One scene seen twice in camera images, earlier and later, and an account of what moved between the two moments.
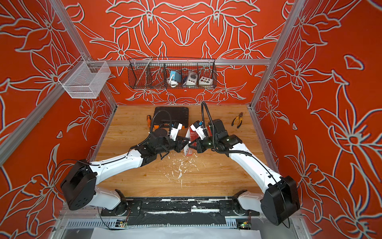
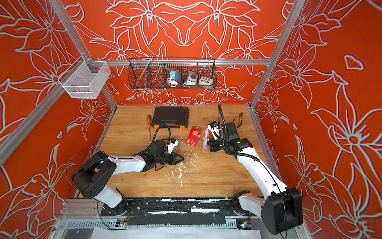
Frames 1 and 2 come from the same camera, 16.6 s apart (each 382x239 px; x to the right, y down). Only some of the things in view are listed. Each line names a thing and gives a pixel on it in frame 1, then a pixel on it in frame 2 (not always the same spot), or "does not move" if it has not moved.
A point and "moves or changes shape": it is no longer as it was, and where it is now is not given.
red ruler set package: (192, 136) moves or changes shape
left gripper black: (179, 142) → (174, 156)
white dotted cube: (205, 80) does not move
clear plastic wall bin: (85, 79) does not move
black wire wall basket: (153, 72) does not move
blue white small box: (177, 76) does not move
